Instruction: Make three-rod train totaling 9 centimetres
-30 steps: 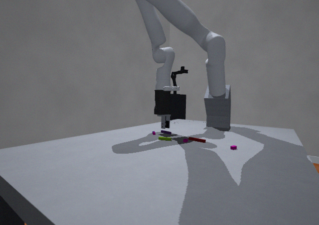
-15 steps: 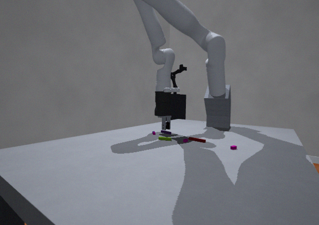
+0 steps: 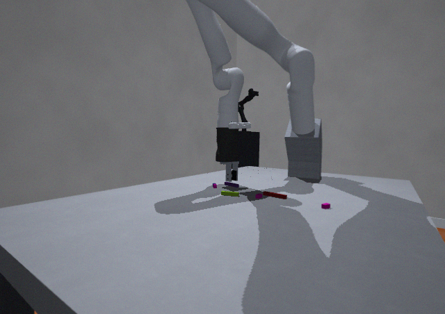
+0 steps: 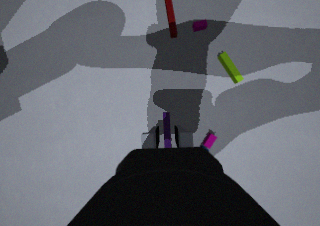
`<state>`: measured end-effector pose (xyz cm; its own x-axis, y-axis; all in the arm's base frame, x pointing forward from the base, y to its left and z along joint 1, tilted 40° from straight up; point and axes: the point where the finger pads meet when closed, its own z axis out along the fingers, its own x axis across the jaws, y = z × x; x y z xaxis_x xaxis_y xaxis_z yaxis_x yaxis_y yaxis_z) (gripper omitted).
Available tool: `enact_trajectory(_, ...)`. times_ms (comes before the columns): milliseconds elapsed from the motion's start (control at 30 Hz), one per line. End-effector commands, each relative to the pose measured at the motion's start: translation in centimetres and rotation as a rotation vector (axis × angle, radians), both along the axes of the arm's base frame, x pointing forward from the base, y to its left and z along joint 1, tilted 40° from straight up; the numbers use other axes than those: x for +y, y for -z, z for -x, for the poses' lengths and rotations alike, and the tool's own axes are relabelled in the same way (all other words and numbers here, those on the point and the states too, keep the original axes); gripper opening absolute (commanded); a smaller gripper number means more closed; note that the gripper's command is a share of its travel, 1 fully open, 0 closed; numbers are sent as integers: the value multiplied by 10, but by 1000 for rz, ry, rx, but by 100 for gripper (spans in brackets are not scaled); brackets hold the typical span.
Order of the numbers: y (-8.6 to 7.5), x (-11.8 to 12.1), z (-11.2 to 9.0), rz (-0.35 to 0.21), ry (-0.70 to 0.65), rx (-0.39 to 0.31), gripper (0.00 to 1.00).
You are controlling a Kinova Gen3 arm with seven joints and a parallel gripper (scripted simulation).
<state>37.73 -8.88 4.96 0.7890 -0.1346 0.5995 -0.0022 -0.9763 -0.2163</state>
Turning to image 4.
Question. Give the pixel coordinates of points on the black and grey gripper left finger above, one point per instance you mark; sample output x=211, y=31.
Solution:
x=151, y=139

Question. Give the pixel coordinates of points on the lime green rod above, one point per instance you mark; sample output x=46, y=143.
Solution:
x=230, y=67

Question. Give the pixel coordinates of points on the red rod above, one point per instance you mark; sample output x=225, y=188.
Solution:
x=171, y=18

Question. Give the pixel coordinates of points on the small magenta block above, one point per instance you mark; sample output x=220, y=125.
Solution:
x=199, y=25
x=209, y=140

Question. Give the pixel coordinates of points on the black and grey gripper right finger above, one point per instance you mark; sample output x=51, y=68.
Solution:
x=183, y=138

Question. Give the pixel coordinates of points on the purple rod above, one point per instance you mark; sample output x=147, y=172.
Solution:
x=167, y=133

